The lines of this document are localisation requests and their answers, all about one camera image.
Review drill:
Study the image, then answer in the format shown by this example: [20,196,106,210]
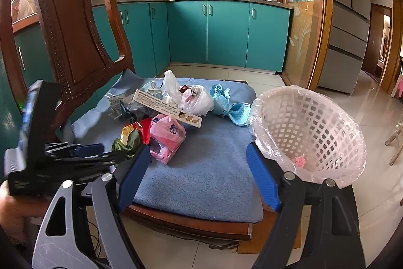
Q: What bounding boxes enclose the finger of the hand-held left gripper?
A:
[45,143,105,159]
[47,151,127,177]

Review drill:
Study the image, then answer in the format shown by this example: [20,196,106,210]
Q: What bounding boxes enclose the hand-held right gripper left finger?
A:
[31,143,152,269]

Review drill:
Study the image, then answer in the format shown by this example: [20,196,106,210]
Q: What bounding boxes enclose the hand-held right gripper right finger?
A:
[246,141,366,269]

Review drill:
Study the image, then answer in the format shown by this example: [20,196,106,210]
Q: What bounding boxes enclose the grey printed packaging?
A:
[109,93,136,119]

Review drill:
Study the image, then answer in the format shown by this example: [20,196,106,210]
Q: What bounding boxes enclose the white basket with plastic liner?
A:
[248,85,367,189]

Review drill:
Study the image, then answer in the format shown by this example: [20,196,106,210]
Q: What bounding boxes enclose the long white paper box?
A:
[133,89,204,128]

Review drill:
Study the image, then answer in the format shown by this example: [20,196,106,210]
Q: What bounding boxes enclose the white plastic bag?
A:
[162,69,215,117]

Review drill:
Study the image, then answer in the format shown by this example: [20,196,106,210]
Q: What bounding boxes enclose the person's left hand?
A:
[0,182,51,245]

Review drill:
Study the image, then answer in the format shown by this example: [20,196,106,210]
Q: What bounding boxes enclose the red snack packet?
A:
[130,118,153,145]

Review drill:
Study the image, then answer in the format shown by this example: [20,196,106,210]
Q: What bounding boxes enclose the black plastic bag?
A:
[121,99,155,124]

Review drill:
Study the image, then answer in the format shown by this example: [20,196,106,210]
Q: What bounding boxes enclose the blue seat cushion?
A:
[71,69,265,224]

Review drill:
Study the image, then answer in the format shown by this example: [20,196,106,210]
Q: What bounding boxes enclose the light blue crumpled paper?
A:
[227,102,253,126]

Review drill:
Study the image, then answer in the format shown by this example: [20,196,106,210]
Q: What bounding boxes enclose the light blue cloth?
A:
[210,84,233,116]

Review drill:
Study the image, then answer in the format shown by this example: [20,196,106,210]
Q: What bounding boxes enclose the carved wooden chair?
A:
[0,0,303,254]

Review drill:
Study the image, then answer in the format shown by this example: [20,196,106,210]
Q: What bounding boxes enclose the teal lower kitchen cabinets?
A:
[13,0,292,93]

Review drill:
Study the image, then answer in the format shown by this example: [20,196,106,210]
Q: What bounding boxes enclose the wooden framed glass door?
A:
[275,0,334,91]

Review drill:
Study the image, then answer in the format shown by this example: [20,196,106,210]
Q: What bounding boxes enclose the grey refrigerator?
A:
[316,0,373,96]

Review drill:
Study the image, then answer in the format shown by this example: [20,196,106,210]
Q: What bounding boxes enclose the brown wooden door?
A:
[362,3,394,75]

